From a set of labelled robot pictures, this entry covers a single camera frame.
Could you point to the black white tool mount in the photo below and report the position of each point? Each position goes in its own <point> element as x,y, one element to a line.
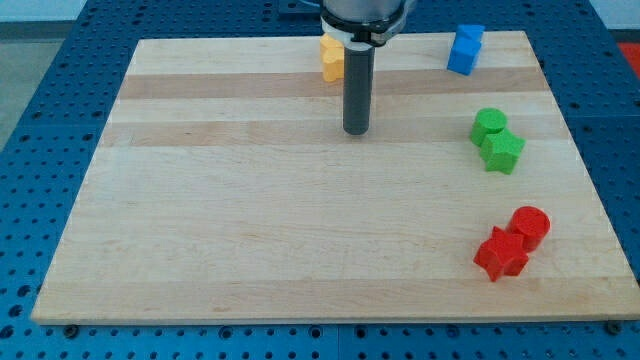
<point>363,34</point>

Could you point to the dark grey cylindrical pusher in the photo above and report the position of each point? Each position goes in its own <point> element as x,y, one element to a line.
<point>357,90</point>

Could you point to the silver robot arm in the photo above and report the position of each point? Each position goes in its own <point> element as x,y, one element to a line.
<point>367,10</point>

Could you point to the yellow hexagon block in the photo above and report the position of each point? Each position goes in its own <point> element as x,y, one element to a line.
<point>333,64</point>

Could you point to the wooden board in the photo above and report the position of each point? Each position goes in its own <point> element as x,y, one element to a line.
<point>223,190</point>

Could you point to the yellow heart block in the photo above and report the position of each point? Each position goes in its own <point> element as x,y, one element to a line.
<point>327,43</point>

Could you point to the blue cube block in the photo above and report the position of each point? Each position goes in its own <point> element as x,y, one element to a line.
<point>463,55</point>

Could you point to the blue pentagon block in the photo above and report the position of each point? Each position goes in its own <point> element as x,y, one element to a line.
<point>472,32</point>

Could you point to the green cylinder block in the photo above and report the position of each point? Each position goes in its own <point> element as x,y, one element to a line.
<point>487,121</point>

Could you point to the green star block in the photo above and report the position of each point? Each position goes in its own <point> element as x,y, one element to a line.
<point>501,151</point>

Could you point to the red cylinder block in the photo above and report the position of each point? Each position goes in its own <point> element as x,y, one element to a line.
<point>532,224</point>

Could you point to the red star block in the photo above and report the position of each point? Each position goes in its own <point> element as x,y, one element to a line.
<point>502,254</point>

